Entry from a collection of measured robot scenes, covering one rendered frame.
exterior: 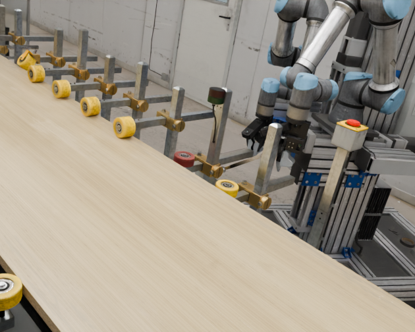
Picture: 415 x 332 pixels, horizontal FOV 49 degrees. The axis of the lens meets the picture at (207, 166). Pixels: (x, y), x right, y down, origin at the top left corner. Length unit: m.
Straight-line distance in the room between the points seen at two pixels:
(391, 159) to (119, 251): 1.35
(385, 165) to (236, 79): 3.29
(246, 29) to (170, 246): 4.06
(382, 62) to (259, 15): 3.20
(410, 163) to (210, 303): 1.35
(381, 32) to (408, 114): 0.69
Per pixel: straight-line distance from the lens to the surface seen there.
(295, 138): 1.59
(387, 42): 1.83
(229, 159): 1.90
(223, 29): 5.30
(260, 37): 4.94
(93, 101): 1.97
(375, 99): 1.96
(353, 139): 1.37
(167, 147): 1.94
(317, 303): 1.14
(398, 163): 2.13
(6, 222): 1.26
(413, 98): 2.39
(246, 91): 5.07
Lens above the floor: 1.58
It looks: 24 degrees down
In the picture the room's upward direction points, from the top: 11 degrees clockwise
